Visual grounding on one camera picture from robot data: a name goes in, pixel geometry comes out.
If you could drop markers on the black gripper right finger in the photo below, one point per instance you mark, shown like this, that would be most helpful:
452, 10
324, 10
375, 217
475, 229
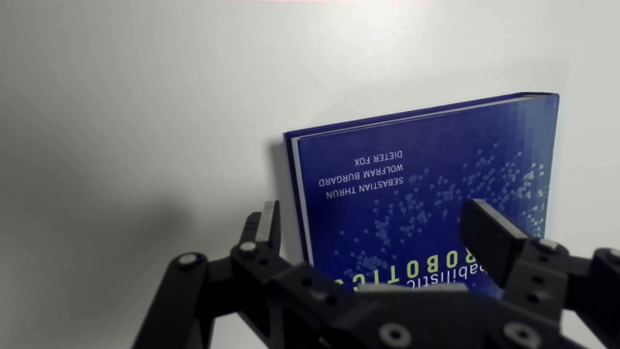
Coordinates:
504, 245

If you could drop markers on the blue hardcover robotics book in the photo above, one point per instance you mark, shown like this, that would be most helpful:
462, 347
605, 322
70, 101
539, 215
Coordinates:
419, 167

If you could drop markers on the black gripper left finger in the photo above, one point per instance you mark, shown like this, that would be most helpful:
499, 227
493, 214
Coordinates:
258, 283

